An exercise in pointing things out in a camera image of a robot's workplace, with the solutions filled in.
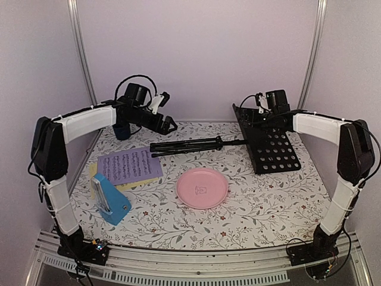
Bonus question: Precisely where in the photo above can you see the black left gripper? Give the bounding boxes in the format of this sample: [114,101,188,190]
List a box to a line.
[130,106,179,135]

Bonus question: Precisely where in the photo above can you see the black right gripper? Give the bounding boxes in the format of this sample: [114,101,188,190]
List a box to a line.
[239,108,279,132]

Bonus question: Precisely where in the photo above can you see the black music stand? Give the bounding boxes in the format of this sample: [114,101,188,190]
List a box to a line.
[149,105,301,175]

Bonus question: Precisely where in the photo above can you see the purple sheet music page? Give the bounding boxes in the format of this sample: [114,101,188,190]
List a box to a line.
[97,147,163,185]

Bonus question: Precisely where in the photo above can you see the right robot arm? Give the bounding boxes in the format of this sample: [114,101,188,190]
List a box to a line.
[254,90,376,260]

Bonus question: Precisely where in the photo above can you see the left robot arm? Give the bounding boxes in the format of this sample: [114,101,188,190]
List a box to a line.
[29,83,177,236]

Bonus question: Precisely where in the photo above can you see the dark blue cup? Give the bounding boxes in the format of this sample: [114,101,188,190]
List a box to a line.
[113,123,131,141]

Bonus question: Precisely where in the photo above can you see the pink plate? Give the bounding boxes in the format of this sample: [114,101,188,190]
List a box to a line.
[176,167,229,210]

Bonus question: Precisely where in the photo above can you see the yellow sheet music page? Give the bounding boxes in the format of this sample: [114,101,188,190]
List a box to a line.
[89,163,158,200]

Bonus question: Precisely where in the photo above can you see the floral table mat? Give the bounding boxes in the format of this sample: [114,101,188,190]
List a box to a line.
[71,133,330,250]

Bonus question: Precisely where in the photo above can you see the blue metronome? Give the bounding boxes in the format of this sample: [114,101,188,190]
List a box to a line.
[90,173,132,226]

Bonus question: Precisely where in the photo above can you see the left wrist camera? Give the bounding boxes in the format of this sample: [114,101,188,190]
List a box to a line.
[148,92,170,114]

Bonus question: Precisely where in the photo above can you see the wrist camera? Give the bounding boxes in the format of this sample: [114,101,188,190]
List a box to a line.
[255,92,270,113]
[148,92,170,114]

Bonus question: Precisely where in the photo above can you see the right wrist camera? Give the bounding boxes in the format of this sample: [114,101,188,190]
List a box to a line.
[255,92,270,113]

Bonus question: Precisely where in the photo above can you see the right aluminium frame post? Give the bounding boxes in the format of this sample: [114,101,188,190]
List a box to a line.
[297,0,327,109]

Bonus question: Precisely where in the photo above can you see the aluminium frame post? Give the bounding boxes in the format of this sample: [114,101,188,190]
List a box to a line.
[297,0,327,109]
[67,0,98,105]

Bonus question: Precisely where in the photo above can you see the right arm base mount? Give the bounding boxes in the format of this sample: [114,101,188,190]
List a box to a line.
[285,238,339,280]

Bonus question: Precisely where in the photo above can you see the aluminium front rail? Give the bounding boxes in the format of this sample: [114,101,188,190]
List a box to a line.
[26,231,373,285]

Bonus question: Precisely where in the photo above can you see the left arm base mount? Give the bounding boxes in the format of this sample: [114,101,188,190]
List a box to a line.
[57,228,110,266]

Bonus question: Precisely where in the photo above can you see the left aluminium frame post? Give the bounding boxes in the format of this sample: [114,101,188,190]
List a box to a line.
[67,0,98,105]

